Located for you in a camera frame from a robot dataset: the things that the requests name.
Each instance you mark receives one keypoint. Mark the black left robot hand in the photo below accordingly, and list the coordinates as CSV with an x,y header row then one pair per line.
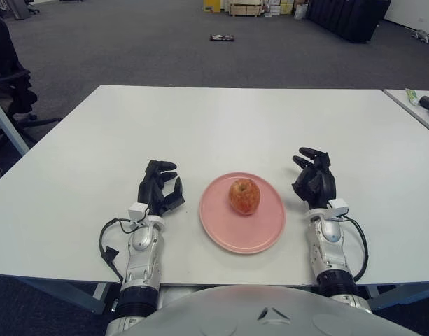
x,y
153,192

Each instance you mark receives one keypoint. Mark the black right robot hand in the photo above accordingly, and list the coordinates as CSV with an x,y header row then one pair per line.
x,y
319,185

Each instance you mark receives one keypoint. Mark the red yellow apple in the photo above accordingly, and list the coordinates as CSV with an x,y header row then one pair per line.
x,y
245,196

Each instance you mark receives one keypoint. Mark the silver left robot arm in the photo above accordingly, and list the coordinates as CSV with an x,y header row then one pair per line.
x,y
140,259

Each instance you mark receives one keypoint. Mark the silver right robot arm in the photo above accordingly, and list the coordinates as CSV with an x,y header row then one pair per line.
x,y
328,252

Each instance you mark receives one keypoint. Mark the pink round plate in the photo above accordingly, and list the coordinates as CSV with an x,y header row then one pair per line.
x,y
242,234

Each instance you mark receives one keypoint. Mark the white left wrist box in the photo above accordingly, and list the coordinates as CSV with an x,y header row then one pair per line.
x,y
138,211

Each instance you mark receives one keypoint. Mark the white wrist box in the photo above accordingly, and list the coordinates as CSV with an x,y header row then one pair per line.
x,y
338,207
138,211

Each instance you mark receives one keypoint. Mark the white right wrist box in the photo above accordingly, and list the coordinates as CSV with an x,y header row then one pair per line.
x,y
338,207

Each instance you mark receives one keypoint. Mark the green white tube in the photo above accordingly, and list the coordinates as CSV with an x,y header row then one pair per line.
x,y
411,97

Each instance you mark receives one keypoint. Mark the grey robot torso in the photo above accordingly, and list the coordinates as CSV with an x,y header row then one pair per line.
x,y
235,315

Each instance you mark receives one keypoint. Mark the blue desk leg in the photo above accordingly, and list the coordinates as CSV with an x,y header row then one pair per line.
x,y
10,130

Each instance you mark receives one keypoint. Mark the black partition panel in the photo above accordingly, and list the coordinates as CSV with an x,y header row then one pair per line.
x,y
345,19

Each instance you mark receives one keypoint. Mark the flat black floor tray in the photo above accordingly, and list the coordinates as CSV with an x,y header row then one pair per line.
x,y
221,38

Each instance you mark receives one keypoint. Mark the white plastic bag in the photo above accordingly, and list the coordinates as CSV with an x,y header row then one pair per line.
x,y
300,12

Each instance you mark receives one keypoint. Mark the grey quadruped robot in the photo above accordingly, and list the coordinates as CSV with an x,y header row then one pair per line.
x,y
423,35

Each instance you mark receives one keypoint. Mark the stack of white boxes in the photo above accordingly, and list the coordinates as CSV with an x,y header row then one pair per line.
x,y
279,7

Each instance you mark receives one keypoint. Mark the wooden crate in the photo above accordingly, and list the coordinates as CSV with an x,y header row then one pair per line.
x,y
245,7

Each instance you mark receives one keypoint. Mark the yellow cardboard box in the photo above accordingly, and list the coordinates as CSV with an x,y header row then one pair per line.
x,y
212,5

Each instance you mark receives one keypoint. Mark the black office chair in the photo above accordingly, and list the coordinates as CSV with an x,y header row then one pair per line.
x,y
7,59

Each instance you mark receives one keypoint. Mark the dark distant office chair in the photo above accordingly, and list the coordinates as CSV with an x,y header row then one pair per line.
x,y
25,5

